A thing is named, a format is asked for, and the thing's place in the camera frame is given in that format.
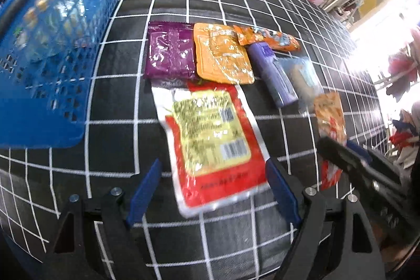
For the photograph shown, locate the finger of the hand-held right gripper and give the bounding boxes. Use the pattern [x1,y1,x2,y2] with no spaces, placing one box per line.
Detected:
[317,136,404,212]
[346,140,402,184]

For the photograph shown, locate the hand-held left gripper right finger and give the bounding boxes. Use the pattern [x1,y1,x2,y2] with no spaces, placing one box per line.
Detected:
[265,158,388,280]

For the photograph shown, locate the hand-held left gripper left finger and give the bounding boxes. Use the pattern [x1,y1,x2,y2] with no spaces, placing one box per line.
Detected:
[46,158,163,280]

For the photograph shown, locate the small red snack packet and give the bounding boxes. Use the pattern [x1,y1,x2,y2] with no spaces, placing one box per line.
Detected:
[313,91,348,191]

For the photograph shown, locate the large red snack packet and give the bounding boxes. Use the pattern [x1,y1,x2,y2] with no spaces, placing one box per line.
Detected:
[151,81,270,218]

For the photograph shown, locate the light blue snack packet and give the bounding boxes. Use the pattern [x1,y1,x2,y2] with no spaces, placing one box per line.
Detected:
[282,57,325,113]

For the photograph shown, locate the lilac snack packet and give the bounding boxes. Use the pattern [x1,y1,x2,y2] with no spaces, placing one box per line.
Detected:
[247,43,298,108]

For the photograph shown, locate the blue plastic basket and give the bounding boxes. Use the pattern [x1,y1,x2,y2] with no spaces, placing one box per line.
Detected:
[0,0,123,149]

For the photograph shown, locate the purple snack packet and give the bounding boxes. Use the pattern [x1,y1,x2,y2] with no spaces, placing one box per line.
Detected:
[144,21,200,81]

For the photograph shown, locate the orange printed snack packet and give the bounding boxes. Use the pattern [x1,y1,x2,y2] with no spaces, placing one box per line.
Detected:
[233,25,301,52]

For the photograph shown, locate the plain orange snack packet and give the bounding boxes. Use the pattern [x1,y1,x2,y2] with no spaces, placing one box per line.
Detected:
[193,23,255,84]

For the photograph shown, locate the clear crinkled snack packet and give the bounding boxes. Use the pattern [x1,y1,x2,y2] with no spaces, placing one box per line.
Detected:
[49,0,96,38]

